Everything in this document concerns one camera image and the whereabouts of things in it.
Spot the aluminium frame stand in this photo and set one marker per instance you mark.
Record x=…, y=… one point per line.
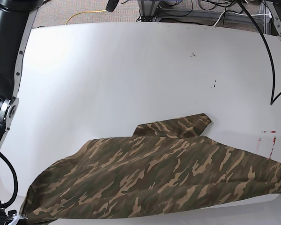
x=154, y=10

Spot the camouflage T-shirt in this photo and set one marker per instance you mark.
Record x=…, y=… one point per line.
x=165, y=167

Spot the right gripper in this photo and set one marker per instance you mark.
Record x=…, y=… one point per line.
x=12, y=217

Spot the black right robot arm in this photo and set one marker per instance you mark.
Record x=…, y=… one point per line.
x=16, y=21

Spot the red tape rectangle marking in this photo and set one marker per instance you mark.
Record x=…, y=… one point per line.
x=266, y=143

